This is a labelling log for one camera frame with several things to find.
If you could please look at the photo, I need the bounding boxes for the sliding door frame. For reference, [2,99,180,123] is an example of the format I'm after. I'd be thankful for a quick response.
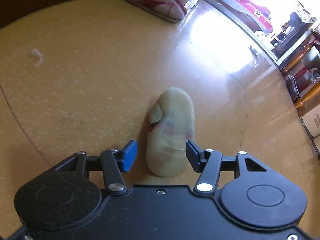
[202,0,320,67]

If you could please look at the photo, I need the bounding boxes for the white lint tuft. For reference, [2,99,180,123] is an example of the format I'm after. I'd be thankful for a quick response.
[30,48,43,67]

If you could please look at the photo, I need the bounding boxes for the red flowered bedding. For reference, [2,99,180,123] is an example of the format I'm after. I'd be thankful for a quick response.
[220,0,273,33]

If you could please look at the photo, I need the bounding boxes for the dark brown bag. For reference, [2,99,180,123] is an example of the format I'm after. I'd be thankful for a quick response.
[285,75,300,102]

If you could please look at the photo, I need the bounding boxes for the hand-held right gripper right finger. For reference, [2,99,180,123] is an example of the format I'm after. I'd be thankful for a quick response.
[186,140,268,195]

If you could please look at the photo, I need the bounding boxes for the white mesh velcro shoe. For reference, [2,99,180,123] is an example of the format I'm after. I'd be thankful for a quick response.
[145,87,196,178]

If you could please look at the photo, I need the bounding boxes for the red box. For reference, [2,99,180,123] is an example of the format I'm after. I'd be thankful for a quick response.
[292,65,313,92]

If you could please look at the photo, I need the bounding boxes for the grey hanging clothes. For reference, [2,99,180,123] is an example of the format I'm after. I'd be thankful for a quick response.
[272,4,314,55]

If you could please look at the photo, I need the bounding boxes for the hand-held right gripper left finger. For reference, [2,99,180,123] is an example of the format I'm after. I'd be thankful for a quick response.
[55,140,138,195]

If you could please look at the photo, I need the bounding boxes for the wooden table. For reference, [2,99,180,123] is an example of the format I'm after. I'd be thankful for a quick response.
[281,26,320,110]

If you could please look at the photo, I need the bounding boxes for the cardboard box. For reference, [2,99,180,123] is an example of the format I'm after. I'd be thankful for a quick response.
[300,105,320,140]

